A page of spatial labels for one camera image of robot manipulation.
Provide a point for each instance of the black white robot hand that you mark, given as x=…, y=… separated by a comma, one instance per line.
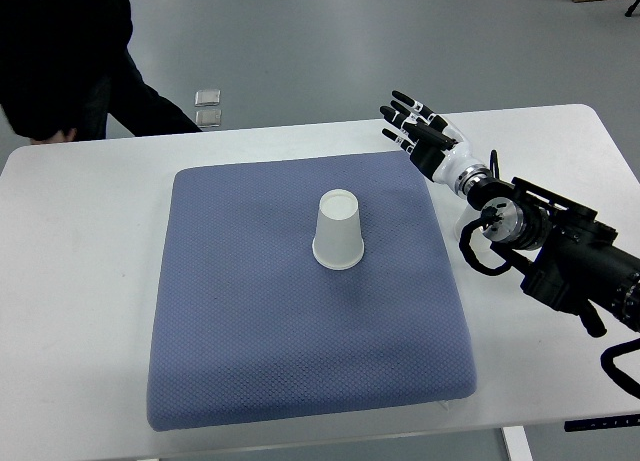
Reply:
x=436, y=147

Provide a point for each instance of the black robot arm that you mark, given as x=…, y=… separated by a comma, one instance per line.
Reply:
x=567, y=258

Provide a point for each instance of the white paper cup on cushion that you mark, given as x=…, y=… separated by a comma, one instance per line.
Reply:
x=338, y=242

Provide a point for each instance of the black tripod leg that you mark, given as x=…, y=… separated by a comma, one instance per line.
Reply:
x=631, y=9

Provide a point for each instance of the lower metal floor plate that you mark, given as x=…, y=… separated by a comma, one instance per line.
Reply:
x=208, y=118

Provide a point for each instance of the metal floor plate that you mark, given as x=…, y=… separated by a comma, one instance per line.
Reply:
x=208, y=118
x=207, y=97

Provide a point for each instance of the upper metal floor plate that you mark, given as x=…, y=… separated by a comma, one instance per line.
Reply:
x=207, y=97

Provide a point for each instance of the blue textured cushion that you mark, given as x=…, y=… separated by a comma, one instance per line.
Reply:
x=250, y=327

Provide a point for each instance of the white table leg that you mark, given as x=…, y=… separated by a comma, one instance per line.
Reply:
x=516, y=443

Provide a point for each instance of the black table control panel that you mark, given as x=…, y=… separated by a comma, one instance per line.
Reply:
x=602, y=423

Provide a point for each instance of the person in black clothes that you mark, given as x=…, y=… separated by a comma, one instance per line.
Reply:
x=66, y=68

